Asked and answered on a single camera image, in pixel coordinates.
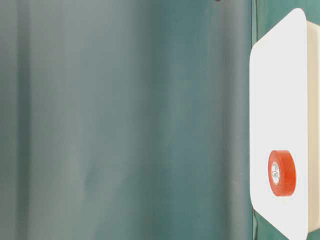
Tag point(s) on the red tape roll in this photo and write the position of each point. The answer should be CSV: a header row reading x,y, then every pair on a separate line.
x,y
281,173

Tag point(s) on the white plastic case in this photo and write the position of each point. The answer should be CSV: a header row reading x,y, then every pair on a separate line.
x,y
284,114

